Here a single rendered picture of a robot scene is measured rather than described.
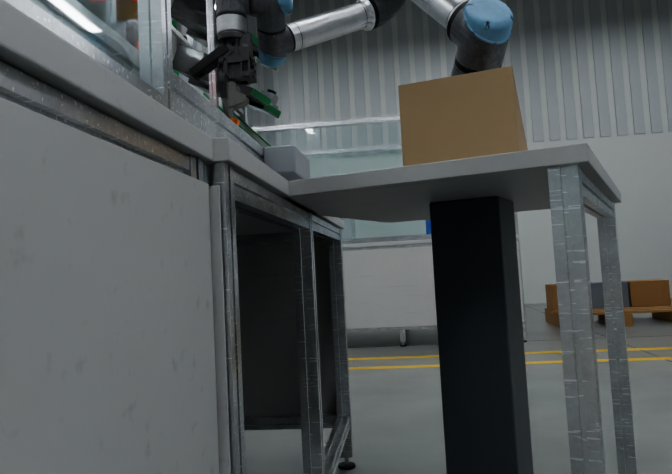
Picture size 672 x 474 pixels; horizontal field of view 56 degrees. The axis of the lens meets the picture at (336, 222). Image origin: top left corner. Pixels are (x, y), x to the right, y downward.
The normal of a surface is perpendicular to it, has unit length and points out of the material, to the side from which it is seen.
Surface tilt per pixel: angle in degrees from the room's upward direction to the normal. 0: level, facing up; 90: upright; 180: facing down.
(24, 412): 90
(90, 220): 90
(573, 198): 90
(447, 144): 90
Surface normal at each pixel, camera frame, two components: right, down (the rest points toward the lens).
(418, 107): -0.41, -0.04
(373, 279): -0.13, -0.07
